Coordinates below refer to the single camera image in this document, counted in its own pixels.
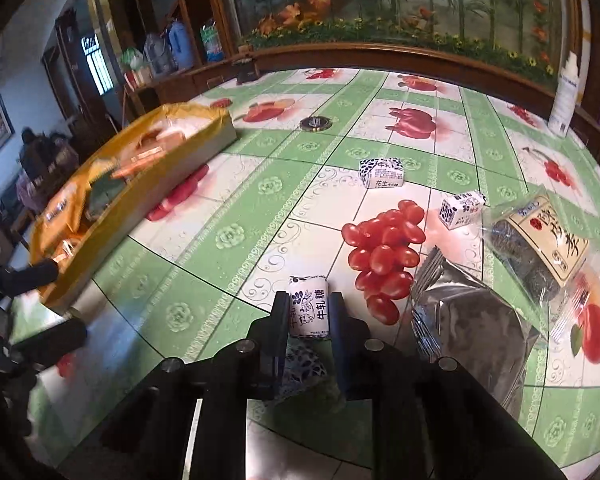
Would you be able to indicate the green snack bag on shelf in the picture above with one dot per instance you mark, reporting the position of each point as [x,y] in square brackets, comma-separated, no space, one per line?
[136,71]

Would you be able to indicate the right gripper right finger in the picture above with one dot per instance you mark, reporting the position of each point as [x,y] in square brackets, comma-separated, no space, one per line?
[352,359]

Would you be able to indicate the grey thermos jug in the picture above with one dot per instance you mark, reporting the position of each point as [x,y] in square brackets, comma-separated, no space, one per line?
[158,55]

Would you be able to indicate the blue white nougat candy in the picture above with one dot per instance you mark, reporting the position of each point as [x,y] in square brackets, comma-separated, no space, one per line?
[308,313]

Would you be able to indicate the green plastic bag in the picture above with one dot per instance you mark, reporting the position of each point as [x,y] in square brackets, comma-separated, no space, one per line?
[211,41]

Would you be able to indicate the clear dark cake pack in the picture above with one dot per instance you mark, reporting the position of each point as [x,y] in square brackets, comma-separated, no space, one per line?
[551,264]

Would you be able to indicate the blue thermos jug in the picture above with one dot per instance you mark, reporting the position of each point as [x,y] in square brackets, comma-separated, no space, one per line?
[181,46]

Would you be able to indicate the yellow gold tray box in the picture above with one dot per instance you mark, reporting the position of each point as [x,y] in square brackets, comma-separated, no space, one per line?
[207,130]

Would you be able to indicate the dark green snack pack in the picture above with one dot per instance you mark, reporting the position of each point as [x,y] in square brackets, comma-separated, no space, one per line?
[104,190]

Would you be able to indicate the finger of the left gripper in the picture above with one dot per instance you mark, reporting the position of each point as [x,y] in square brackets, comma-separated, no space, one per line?
[27,277]
[46,348]

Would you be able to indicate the wooden chair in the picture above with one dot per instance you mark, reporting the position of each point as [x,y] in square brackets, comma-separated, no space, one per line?
[12,234]

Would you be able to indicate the small black jar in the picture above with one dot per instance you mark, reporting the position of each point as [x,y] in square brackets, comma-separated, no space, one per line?
[246,70]

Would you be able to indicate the orange soda cracker pack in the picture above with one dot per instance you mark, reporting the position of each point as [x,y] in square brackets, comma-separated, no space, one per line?
[150,147]

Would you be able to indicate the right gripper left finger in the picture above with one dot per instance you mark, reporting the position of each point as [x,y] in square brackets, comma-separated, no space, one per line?
[273,333]

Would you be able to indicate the flower mural glass panel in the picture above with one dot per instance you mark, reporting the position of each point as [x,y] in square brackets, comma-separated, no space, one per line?
[523,37]

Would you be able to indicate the yellow cheese biscuit pack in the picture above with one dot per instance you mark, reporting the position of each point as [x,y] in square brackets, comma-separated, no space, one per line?
[63,222]

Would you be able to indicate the round metal table inlay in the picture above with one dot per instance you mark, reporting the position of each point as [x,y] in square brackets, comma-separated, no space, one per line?
[315,123]

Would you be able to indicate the white spray bottle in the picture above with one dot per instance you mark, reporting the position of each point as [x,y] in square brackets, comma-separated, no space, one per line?
[566,96]

